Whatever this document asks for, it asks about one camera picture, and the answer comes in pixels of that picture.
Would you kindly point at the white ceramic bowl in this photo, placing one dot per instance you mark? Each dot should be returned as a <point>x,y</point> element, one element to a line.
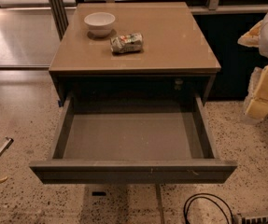
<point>100,24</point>

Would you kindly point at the brown drawer cabinet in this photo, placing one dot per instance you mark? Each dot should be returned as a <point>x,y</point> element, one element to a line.
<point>173,44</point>

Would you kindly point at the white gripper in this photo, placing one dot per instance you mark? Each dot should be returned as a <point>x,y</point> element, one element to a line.
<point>256,104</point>

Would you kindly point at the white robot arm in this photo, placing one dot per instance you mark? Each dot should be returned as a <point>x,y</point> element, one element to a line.
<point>263,38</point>

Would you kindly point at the crushed drink can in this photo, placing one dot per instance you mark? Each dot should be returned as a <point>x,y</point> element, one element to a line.
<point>126,43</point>

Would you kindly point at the grey top drawer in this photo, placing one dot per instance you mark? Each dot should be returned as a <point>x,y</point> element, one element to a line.
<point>133,141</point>

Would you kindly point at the grey power strip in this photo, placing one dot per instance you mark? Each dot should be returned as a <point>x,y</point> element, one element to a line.
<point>240,219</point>

